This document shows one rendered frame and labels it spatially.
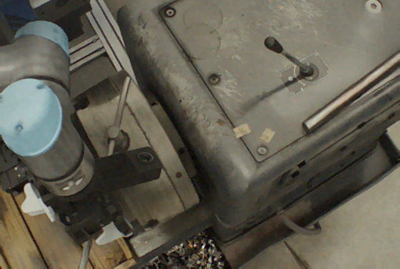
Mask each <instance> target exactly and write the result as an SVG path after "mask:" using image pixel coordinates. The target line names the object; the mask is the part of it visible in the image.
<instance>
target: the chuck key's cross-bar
mask: <svg viewBox="0 0 400 269"><path fill-rule="evenodd" d="M130 82H131V78H130V77H128V76H126V77H125V78H124V81H123V84H122V87H121V93H120V97H119V102H118V106H117V109H116V114H115V118H114V123H113V126H117V127H118V128H120V125H121V119H122V116H123V112H124V107H125V103H126V97H127V94H128V90H129V85H130ZM115 149H116V140H112V139H110V142H109V147H108V151H107V154H106V155H107V156H109V155H112V154H114V153H115ZM92 241H93V238H92V239H89V240H88V241H86V242H85V243H84V249H83V250H82V254H81V260H80V263H79V266H78V268H79V269H86V268H87V266H86V265H87V262H88V260H89V254H90V250H91V247H92Z"/></svg>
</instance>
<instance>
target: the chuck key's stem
mask: <svg viewBox="0 0 400 269"><path fill-rule="evenodd" d="M107 135H108V136H109V138H110V139H112V140H116V144H117V145H122V142H123V139H124V137H123V135H122V133H121V131H120V130H119V128H118V127H117V126H110V127H109V128H108V130H107Z"/></svg>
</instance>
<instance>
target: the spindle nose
mask: <svg viewBox="0 0 400 269"><path fill-rule="evenodd" d="M139 90H140V91H141V92H142V94H143V95H144V97H145V99H146V100H147V102H148V103H149V105H150V107H151V108H152V110H153V112H154V113H155V115H156V117H157V118H158V120H159V122H160V123H161V125H162V127H163V128H164V130H165V132H166V134H167V136H168V138H170V140H171V142H172V143H173V145H174V148H175V149H176V151H177V153H178V154H179V157H180V159H181V160H182V162H183V164H184V166H185V168H186V170H187V172H188V174H189V176H190V177H192V176H195V175H196V174H197V170H196V166H195V162H194V159H193V156H192V154H191V151H190V150H189V147H188V146H187V144H186V141H185V140H184V137H183V136H182V134H181V131H180V130H179V128H178V126H177V124H176V123H175V121H174V119H173V118H172V116H171V114H169V112H168V111H167V110H166V108H165V106H164V105H163V103H162V102H161V100H160V99H159V97H158V96H157V95H156V94H155V93H154V92H153V91H152V90H151V89H150V88H149V87H148V86H143V87H141V88H140V89H139Z"/></svg>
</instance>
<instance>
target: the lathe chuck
mask: <svg viewBox="0 0 400 269"><path fill-rule="evenodd" d="M119 97H120V93H119V92H118V88H117V87H116V86H115V84H114V83H113V81H112V80H111V79H110V78H109V77H108V78H105V79H104V80H103V81H100V82H98V83H97V84H96V85H94V86H92V87H90V88H88V89H86V90H85V91H82V92H81V93H80V94H78V95H76V96H75V97H73V98H71V102H72V104H73V106H74V105H75V104H77V103H78V101H79V100H81V99H83V98H84V99H85V98H87V99H88V101H89V103H90V104H89V105H88V106H89V107H87V108H85V109H84V110H81V109H79V110H78V111H77V116H78V118H79V120H80V121H81V124H82V126H83V127H84V130H85V131H86V133H87V135H88V137H89V139H90V140H91V142H92V144H93V146H94V148H95V151H96V152H97V154H98V156H99V157H104V156H106V154H107V151H108V147H109V142H110V138H109V136H108V135H107V130H108V128H109V127H110V126H112V125H113V123H114V118H115V114H116V109H117V106H118V102H119ZM119 130H120V131H121V132H122V133H125V134H126V136H127V137H128V140H129V142H128V144H127V146H126V148H124V149H122V150H116V149H115V153H120V152H124V151H129V150H136V149H139V148H144V147H149V148H150V149H151V150H153V149H152V147H151V146H150V144H149V142H148V141H147V138H146V136H145V135H144V132H143V131H142V129H141V128H140V126H139V124H138V123H137V121H136V119H135V118H134V116H133V114H132V112H131V111H130V109H129V107H128V106H127V105H126V103H125V107H124V112H123V116H122V119H121V125H120V128H119ZM153 152H154V151H153ZM115 153H114V154H115ZM119 192H120V194H121V196H122V197H123V198H124V200H125V201H126V203H127V204H128V206H129V207H130V209H131V210H132V212H133V213H134V215H135V216H136V218H137V220H138V221H139V222H140V224H141V225H146V224H147V222H148V221H150V220H152V219H153V220H155V219H156V220H157V222H156V224H155V225H153V226H149V227H148V228H146V229H145V231H147V232H149V231H151V230H153V229H155V228H156V227H158V226H159V225H161V224H163V223H165V222H166V221H168V220H170V219H172V218H173V217H175V216H176V215H178V214H180V213H182V212H183V211H185V209H184V206H183V203H182V202H181V199H180V197H179V195H178V193H177V192H176V190H175V188H174V186H173V184H172V182H171V180H170V178H169V177H168V175H167V173H166V171H165V170H164V167H163V168H162V171H161V175H160V178H159V179H157V180H155V181H150V182H147V183H142V184H139V185H134V186H129V187H126V188H122V189H119Z"/></svg>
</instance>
